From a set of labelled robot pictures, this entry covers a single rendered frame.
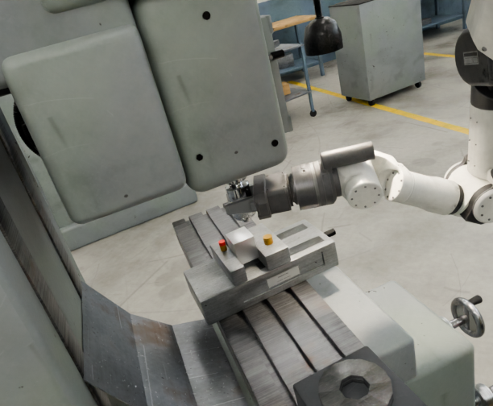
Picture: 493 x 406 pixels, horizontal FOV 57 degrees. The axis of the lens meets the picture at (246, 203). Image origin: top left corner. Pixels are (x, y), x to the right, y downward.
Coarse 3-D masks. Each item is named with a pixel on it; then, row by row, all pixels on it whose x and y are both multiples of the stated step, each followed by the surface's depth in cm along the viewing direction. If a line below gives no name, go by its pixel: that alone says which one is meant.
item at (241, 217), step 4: (248, 188) 88; (244, 192) 87; (248, 192) 88; (228, 196) 88; (232, 196) 87; (236, 196) 87; (240, 196) 87; (244, 196) 87; (248, 196) 88; (232, 200) 88; (236, 200) 87; (236, 216) 89; (240, 216) 89; (244, 216) 89; (248, 216) 89; (252, 216) 90; (240, 220) 89
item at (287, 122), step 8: (264, 16) 77; (264, 24) 77; (264, 32) 78; (272, 32) 78; (272, 40) 79; (272, 48) 79; (272, 64) 80; (272, 72) 81; (280, 80) 82; (280, 88) 82; (280, 96) 83; (280, 104) 83; (280, 112) 84; (288, 120) 85; (288, 128) 86
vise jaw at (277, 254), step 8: (256, 232) 113; (264, 232) 112; (256, 240) 109; (280, 240) 107; (264, 248) 105; (272, 248) 104; (280, 248) 104; (264, 256) 103; (272, 256) 103; (280, 256) 104; (288, 256) 105; (264, 264) 105; (272, 264) 104; (280, 264) 104
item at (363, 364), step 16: (368, 352) 62; (336, 368) 59; (352, 368) 58; (368, 368) 58; (384, 368) 59; (304, 384) 59; (320, 384) 57; (336, 384) 57; (352, 384) 58; (368, 384) 56; (384, 384) 55; (400, 384) 56; (304, 400) 57; (320, 400) 57; (336, 400) 55; (352, 400) 54; (368, 400) 54; (384, 400) 53; (400, 400) 54; (416, 400) 54
